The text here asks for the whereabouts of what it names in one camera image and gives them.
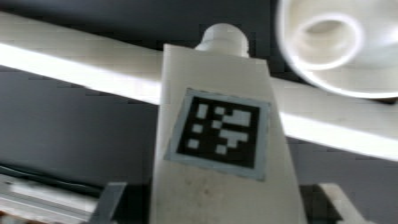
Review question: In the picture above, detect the white stool leg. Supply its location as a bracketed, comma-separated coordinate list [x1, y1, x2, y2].
[149, 23, 307, 224]

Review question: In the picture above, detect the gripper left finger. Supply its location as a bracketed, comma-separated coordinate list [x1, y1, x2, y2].
[85, 181, 156, 224]

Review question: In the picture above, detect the white U-shaped fence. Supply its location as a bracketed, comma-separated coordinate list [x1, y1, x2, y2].
[0, 11, 398, 161]

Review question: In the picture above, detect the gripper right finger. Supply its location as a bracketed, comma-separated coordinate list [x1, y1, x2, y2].
[300, 183, 373, 224]

